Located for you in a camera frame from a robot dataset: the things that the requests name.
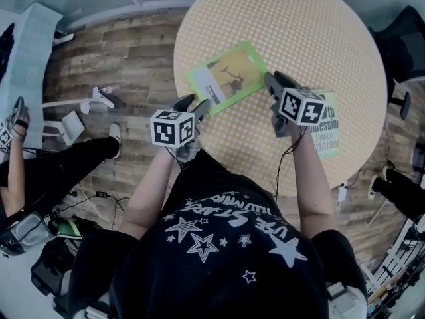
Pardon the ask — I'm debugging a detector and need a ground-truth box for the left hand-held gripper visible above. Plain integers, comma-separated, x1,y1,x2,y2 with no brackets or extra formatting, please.
149,94,211,163

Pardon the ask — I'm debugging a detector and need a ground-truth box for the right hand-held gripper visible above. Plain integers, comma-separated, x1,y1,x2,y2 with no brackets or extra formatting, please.
264,70,326,138

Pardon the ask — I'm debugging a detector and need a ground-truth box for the green book with yellow picture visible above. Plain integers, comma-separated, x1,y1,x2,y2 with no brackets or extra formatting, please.
185,41,269,118

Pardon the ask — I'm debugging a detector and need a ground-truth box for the green paperback novel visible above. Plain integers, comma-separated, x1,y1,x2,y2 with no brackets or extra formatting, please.
307,91,341,161

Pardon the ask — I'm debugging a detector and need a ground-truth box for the person's left forearm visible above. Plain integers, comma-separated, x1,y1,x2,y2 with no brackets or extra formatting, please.
124,146,182,241

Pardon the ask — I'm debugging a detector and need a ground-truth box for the person's right forearm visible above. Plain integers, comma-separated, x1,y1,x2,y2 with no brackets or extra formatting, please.
287,123,339,241

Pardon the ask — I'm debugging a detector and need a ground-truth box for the round table with yellow cloth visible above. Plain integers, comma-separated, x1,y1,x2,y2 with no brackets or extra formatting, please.
173,0,388,197

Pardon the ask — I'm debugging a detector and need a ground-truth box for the white power strip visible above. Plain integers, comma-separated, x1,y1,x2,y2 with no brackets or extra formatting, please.
337,179,349,202

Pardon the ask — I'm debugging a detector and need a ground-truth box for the black office chair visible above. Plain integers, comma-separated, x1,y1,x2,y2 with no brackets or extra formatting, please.
368,5,425,121

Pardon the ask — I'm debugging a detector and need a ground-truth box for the thin white rod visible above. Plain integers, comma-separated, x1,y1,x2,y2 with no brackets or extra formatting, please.
365,197,388,227

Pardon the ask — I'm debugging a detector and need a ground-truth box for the person's black star-print shirt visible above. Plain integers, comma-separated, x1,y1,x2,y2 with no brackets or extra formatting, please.
68,148,368,319

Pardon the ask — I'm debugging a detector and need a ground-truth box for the light blue covered table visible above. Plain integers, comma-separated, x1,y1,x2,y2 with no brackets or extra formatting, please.
0,1,64,152

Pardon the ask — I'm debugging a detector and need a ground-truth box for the green and black helmet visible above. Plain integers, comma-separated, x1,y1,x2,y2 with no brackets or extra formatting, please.
55,218,82,238

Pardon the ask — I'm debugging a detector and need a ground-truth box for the white metal rack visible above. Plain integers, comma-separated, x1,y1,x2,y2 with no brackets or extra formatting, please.
361,217,425,312

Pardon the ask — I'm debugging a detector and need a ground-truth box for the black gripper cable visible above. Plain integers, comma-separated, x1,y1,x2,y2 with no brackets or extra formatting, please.
274,124,309,199
165,147,184,172

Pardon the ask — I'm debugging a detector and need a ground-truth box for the black floor cable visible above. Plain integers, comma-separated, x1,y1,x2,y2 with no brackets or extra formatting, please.
345,167,363,189

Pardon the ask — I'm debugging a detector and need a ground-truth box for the white long-handled dustpan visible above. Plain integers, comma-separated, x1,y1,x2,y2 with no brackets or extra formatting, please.
42,110,85,146

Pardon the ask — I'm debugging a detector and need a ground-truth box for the grey shoulder strap pad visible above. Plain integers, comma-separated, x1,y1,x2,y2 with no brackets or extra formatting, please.
74,302,112,319
327,280,368,319

